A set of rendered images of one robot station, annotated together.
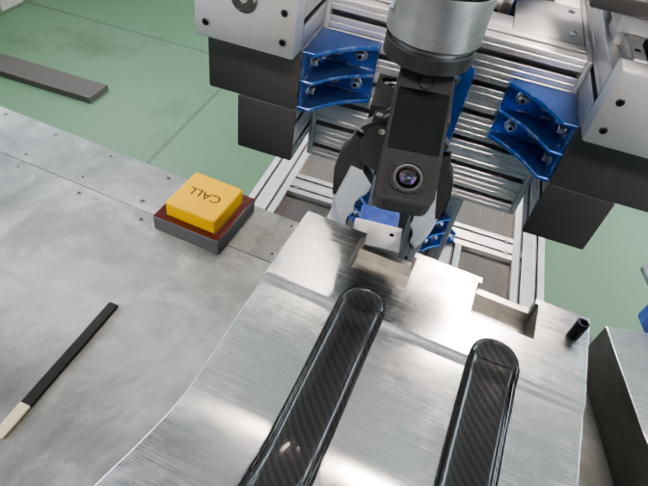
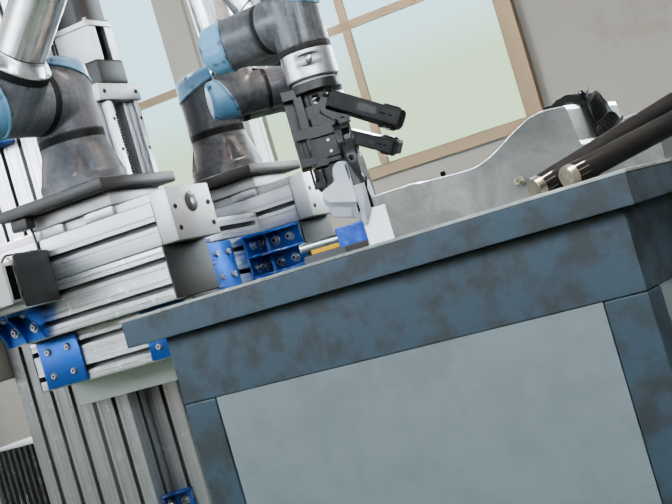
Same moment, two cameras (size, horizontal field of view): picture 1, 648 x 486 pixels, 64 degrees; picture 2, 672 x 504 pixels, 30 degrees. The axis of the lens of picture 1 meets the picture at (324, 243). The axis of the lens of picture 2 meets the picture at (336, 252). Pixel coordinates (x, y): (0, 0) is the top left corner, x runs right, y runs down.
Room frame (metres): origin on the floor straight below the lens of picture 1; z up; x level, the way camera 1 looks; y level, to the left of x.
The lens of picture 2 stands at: (-0.13, 2.10, 0.78)
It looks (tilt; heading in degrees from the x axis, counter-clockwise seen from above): 1 degrees up; 285
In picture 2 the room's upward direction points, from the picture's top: 16 degrees counter-clockwise
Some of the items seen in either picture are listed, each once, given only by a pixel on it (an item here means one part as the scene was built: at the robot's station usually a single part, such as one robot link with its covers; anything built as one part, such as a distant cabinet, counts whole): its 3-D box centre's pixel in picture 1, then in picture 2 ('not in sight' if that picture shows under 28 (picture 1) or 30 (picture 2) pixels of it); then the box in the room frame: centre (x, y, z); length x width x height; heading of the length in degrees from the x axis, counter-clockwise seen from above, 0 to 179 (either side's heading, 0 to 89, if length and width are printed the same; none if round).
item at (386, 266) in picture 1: (379, 272); not in sight; (0.31, -0.05, 0.87); 0.05 x 0.05 x 0.04; 75
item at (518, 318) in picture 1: (497, 319); not in sight; (0.28, -0.16, 0.87); 0.05 x 0.05 x 0.04; 75
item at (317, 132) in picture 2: not in sight; (321, 125); (0.31, 0.40, 0.98); 0.09 x 0.08 x 0.12; 16
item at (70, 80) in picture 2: not in sight; (57, 99); (0.82, 0.12, 1.20); 0.13 x 0.12 x 0.14; 74
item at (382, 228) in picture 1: (377, 222); not in sight; (0.43, -0.05, 0.83); 0.13 x 0.05 x 0.05; 175
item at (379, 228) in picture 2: not in sight; (344, 236); (0.32, 0.40, 0.83); 0.13 x 0.05 x 0.05; 16
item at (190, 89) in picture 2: not in sight; (210, 99); (0.72, -0.38, 1.20); 0.13 x 0.12 x 0.14; 28
